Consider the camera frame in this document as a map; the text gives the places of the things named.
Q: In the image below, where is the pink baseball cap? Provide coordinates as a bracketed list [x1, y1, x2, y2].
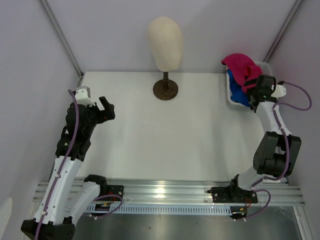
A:
[221, 53, 263, 86]

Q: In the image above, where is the aluminium extrusion rail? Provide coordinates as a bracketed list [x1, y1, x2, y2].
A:
[32, 176, 306, 207]

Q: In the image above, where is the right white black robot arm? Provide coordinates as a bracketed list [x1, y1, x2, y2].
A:
[227, 74, 302, 202]

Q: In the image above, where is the cream mannequin head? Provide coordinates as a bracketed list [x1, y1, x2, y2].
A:
[147, 16, 184, 72]

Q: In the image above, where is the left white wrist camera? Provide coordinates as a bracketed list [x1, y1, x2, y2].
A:
[75, 86, 95, 107]

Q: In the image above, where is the left corner aluminium profile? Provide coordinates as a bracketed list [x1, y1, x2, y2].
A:
[37, 0, 84, 79]

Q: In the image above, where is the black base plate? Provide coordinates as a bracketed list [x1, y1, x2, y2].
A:
[99, 185, 125, 202]
[206, 186, 258, 204]

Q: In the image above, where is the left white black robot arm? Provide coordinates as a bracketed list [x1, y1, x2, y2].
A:
[21, 96, 116, 240]

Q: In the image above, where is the white slotted cable duct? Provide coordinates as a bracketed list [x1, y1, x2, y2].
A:
[83, 202, 232, 216]

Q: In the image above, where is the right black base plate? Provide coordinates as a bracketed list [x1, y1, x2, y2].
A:
[206, 186, 258, 204]

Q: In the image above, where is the corner aluminium profile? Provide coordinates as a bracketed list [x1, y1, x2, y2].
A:
[37, 0, 84, 79]
[263, 0, 306, 63]

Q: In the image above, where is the blue baseball cap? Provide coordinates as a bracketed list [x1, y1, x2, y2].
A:
[226, 69, 250, 107]

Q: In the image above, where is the right corner aluminium profile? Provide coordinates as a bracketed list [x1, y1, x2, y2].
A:
[263, 0, 306, 63]

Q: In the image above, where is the white perforated plastic basket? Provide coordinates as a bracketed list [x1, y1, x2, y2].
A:
[226, 61, 273, 112]

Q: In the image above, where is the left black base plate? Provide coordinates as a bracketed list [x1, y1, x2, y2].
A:
[99, 185, 125, 202]

